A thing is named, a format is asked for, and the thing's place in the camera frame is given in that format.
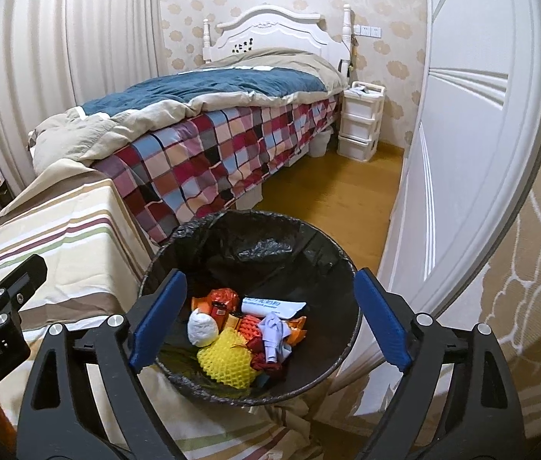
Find red bottle black cap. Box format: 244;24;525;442
210;301;241;332

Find lilac cloth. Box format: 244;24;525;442
258;312;292;363

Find white blue plastic package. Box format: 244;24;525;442
241;297;307;320

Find red orange snack wrapper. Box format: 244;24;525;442
245;337;285;378

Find black lined trash bin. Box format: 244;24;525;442
138;211;362;406

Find striped cloth covered table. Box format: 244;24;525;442
0;161;323;459

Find yellow foam fruit net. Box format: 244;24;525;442
196;328;258;389

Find orange red wrapper in bin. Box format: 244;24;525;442
186;287;307;348

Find plaid bed sheet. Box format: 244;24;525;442
93;95;339;243

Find white wardrobe door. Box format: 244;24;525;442
327;0;541;394

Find white pleated curtain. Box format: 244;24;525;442
0;0;166;193

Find small white bucket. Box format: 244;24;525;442
308;127;334;158

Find white plastic drawer unit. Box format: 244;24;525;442
338;81;386;162

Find blue beige duvet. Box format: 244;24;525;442
28;48;347;174

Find white wooden headboard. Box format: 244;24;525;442
203;4;352;78

